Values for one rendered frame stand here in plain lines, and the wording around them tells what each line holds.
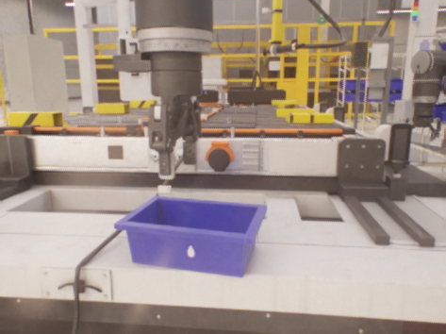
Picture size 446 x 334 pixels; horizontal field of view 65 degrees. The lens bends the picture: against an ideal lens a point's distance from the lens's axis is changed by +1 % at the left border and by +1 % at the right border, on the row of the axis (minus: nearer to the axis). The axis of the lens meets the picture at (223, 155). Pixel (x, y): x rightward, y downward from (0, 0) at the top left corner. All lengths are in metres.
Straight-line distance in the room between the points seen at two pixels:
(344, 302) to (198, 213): 0.30
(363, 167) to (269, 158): 0.25
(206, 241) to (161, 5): 0.35
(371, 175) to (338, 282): 0.47
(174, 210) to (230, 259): 0.19
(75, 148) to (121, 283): 0.57
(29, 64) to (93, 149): 6.82
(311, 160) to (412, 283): 0.46
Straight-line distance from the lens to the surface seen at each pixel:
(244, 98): 2.58
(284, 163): 0.99
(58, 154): 1.16
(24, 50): 7.93
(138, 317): 0.73
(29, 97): 7.92
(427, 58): 1.75
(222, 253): 0.57
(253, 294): 0.62
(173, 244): 0.60
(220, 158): 0.96
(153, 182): 1.07
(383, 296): 0.64
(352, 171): 1.01
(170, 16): 0.48
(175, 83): 0.48
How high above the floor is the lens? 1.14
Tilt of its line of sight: 11 degrees down
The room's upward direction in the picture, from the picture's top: straight up
